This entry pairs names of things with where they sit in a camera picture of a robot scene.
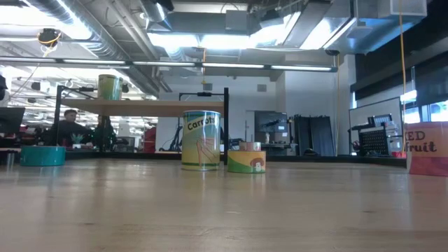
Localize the yellow green carrots can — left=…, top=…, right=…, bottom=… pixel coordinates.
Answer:
left=181, top=110, right=222, bottom=172

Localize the yellow green mushroom short can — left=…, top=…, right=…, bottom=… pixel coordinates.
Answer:
left=227, top=150, right=267, bottom=174

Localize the small potted green plant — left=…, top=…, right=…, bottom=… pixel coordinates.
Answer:
left=71, top=132, right=85, bottom=150

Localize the green can with orange segments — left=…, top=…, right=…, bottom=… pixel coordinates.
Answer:
left=97, top=73, right=124, bottom=102

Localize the person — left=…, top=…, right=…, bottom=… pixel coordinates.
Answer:
left=91, top=114, right=118, bottom=152
left=52, top=108, right=92, bottom=147

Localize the black pegboard cart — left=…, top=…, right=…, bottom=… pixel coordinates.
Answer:
left=349, top=113, right=403, bottom=158

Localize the black computer monitor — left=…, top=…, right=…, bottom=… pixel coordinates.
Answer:
left=0, top=106, right=26, bottom=138

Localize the black aluminium table frame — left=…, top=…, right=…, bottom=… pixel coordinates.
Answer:
left=223, top=153, right=409, bottom=168

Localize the red background object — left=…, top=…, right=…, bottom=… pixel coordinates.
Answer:
left=143, top=126, right=158, bottom=153

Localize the black wall display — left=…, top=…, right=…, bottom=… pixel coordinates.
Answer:
left=254, top=111, right=288, bottom=143

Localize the silver ventilation duct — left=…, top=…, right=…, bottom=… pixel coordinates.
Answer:
left=26, top=0, right=174, bottom=101

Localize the wooden shelf board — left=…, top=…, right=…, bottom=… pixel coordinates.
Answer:
left=61, top=99, right=225, bottom=118

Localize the yellow hanging cable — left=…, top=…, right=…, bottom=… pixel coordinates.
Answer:
left=398, top=0, right=410, bottom=153

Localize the black ceiling device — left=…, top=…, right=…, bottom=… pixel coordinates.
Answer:
left=37, top=27, right=62, bottom=49

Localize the long ceiling light bar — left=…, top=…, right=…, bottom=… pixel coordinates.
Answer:
left=0, top=57, right=339, bottom=74

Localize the pink mixed fruit can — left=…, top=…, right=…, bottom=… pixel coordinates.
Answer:
left=405, top=121, right=448, bottom=177

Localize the black curtain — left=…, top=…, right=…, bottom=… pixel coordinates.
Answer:
left=293, top=114, right=336, bottom=158

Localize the teal short can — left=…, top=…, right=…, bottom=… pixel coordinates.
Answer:
left=20, top=146, right=67, bottom=167

